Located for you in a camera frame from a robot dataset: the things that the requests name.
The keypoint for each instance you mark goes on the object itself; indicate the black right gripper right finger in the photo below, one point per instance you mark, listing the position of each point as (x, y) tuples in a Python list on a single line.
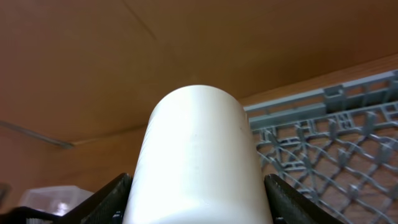
[(288, 206)]

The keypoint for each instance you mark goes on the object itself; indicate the grey dishwasher rack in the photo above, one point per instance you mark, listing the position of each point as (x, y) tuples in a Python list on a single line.
[(335, 145)]

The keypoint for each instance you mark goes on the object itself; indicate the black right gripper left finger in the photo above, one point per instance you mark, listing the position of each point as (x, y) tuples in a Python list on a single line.
[(106, 206)]

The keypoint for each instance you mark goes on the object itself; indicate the clear plastic bin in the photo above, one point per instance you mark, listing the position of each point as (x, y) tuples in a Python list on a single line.
[(57, 200)]

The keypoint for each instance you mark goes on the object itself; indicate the white cup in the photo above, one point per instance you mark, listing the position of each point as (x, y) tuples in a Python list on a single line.
[(198, 163)]

